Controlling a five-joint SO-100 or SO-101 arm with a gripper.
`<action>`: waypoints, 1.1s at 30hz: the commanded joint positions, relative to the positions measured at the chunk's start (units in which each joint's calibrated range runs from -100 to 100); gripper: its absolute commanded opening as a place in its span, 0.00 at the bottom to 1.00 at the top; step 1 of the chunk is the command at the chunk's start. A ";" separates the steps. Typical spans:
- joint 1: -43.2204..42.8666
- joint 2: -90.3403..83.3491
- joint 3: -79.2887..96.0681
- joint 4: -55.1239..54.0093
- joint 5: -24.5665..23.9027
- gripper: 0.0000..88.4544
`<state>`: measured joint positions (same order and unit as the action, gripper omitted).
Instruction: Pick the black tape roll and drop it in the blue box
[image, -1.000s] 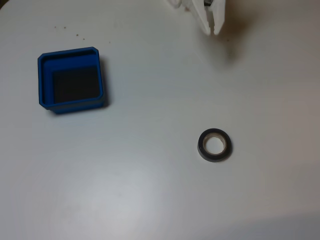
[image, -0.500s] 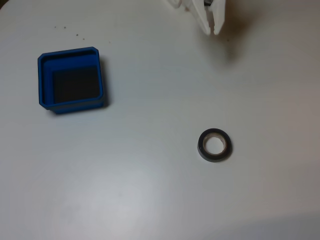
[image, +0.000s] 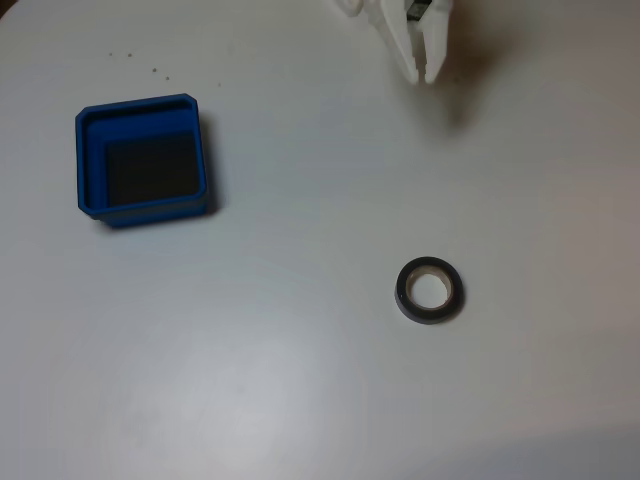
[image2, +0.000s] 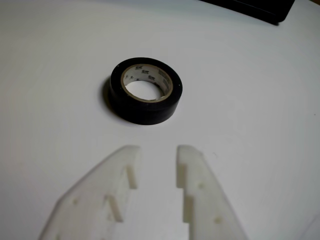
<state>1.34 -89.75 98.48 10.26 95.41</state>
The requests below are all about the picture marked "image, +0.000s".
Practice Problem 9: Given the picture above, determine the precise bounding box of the black tape roll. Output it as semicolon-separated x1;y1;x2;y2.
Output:
394;255;466;328

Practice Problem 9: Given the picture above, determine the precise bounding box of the blue square plastic box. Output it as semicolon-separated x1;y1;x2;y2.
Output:
74;93;210;230

